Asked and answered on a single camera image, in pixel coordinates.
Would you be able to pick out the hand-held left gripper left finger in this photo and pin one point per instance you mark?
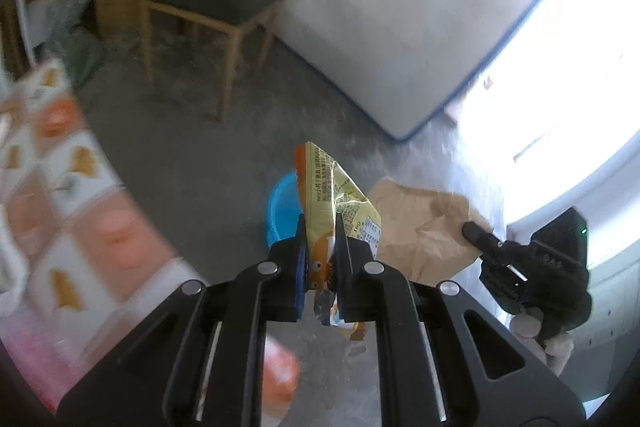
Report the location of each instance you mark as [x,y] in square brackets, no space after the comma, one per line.
[301,269]

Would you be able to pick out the yellow snack wrapper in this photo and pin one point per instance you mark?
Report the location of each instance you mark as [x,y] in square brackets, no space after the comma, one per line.
[330,187]

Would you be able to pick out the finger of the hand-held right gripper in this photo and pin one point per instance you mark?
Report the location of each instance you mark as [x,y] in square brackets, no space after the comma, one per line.
[480,237]

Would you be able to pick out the orange packet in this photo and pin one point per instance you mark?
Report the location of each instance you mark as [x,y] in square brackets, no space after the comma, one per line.
[281,374]

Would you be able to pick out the brown paper bag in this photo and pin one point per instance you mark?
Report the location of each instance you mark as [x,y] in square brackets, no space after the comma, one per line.
[425,227]

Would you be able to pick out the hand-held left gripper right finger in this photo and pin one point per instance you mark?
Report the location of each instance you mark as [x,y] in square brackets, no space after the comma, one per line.
[342,259]

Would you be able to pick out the cardboard box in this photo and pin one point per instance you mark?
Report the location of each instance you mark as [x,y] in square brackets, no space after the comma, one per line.
[117,9]

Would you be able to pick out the blue plastic basin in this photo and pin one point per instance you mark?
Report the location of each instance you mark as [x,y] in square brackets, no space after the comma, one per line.
[282,207]

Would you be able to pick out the person's right hand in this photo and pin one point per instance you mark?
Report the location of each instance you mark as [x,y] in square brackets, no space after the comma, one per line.
[526,326]

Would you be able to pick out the white mattress with blue edge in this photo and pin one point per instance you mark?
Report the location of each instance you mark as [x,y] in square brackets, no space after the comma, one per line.
[400,7]

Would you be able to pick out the orange leaf print tablecloth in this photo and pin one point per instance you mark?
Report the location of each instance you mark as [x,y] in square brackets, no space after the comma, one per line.
[80,217]

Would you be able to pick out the grey green sack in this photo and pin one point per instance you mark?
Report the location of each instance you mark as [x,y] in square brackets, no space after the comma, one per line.
[80,54]

